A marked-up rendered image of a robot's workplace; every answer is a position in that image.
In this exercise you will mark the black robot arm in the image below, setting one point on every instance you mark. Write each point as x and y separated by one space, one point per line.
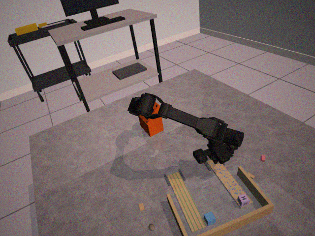
210 128

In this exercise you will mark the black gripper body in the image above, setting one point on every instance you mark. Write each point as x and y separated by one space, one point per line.
201 156

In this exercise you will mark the orange strip with blue speckles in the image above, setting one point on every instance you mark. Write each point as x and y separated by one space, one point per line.
216 167

